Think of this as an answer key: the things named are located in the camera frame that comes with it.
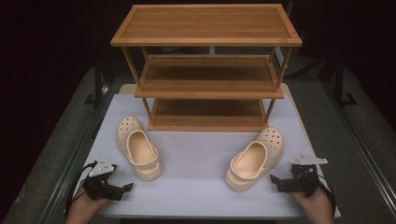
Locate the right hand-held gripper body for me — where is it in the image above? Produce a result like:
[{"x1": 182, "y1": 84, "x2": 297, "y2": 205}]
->
[{"x1": 276, "y1": 153, "x2": 329, "y2": 198}]

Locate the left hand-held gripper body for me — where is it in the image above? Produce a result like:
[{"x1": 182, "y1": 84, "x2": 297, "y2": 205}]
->
[{"x1": 82, "y1": 158, "x2": 125, "y2": 202}]

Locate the beige clog shoe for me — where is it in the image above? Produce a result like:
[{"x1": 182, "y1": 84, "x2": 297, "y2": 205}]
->
[
  {"x1": 116, "y1": 116, "x2": 163, "y2": 183},
  {"x1": 224, "y1": 125, "x2": 285, "y2": 193}
]

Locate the wooden three-tier shoe rack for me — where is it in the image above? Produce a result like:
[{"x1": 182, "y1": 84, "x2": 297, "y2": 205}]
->
[{"x1": 110, "y1": 3, "x2": 304, "y2": 133}]

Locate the person's left hand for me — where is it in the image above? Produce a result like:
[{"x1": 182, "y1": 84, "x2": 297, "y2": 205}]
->
[{"x1": 64, "y1": 186, "x2": 111, "y2": 224}]

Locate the person's right hand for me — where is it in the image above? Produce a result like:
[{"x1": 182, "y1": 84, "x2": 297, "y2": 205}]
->
[{"x1": 288, "y1": 187, "x2": 334, "y2": 224}]

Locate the white table mat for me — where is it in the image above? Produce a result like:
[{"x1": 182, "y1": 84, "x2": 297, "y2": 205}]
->
[{"x1": 64, "y1": 92, "x2": 342, "y2": 220}]

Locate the black metal stand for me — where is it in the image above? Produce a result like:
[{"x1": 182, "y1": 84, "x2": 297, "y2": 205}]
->
[
  {"x1": 83, "y1": 57, "x2": 108, "y2": 108},
  {"x1": 332, "y1": 57, "x2": 359, "y2": 108}
]

